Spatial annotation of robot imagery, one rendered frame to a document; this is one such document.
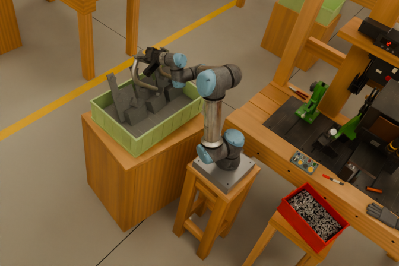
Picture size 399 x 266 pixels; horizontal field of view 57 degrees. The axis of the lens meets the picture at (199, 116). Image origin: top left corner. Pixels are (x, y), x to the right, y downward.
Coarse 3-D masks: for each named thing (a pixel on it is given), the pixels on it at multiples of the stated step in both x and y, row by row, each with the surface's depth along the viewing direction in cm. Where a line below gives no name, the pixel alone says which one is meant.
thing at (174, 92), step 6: (168, 66) 245; (156, 72) 239; (168, 72) 247; (156, 78) 240; (162, 84) 246; (168, 84) 250; (168, 90) 244; (174, 90) 248; (180, 90) 254; (168, 96) 247; (174, 96) 250
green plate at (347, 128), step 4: (356, 116) 213; (360, 116) 205; (352, 120) 214; (356, 120) 205; (344, 124) 225; (348, 124) 214; (352, 124) 208; (356, 124) 208; (340, 128) 225; (344, 128) 213; (348, 128) 213; (352, 128) 211; (340, 132) 216; (344, 132) 216; (348, 132) 214; (352, 132) 213; (348, 136) 216; (352, 136) 214
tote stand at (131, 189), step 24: (192, 120) 248; (96, 144) 236; (168, 144) 231; (192, 144) 250; (96, 168) 257; (120, 168) 218; (144, 168) 226; (168, 168) 249; (96, 192) 282; (120, 192) 237; (144, 192) 248; (168, 192) 276; (120, 216) 258; (144, 216) 275
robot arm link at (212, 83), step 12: (204, 72) 168; (216, 72) 168; (228, 72) 170; (204, 84) 168; (216, 84) 167; (228, 84) 170; (204, 96) 170; (216, 96) 171; (204, 108) 180; (216, 108) 176; (204, 120) 183; (216, 120) 180; (204, 132) 187; (216, 132) 185; (204, 144) 189; (216, 144) 188; (204, 156) 190; (216, 156) 191
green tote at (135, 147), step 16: (128, 80) 240; (192, 96) 253; (96, 112) 224; (176, 112) 227; (192, 112) 245; (112, 128) 220; (160, 128) 222; (176, 128) 240; (128, 144) 216; (144, 144) 218
